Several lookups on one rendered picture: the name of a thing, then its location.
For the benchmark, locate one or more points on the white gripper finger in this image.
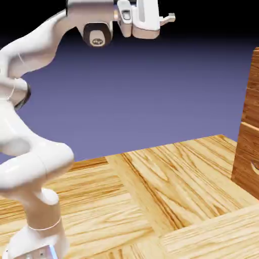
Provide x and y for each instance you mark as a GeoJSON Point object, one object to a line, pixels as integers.
{"type": "Point", "coordinates": [168, 18]}

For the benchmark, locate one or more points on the wooden drawer front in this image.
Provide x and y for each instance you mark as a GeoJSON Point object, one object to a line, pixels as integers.
{"type": "Point", "coordinates": [245, 157]}
{"type": "Point", "coordinates": [252, 91]}

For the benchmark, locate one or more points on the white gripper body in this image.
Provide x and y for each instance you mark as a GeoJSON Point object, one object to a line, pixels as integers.
{"type": "Point", "coordinates": [146, 18]}

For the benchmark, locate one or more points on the brown wooden cabinet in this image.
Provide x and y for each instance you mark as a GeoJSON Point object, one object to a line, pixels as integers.
{"type": "Point", "coordinates": [247, 125]}

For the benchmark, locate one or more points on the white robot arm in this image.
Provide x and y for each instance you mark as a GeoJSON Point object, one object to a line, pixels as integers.
{"type": "Point", "coordinates": [34, 157]}

